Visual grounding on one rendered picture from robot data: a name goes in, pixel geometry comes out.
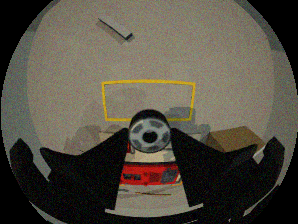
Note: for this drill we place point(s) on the black wheel with grey hub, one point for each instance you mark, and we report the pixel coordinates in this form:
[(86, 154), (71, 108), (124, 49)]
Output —
[(149, 120)]

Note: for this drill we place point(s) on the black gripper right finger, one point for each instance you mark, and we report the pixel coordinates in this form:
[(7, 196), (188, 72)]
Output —
[(201, 167)]

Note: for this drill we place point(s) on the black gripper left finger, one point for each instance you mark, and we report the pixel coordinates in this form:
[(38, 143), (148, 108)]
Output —
[(99, 169)]

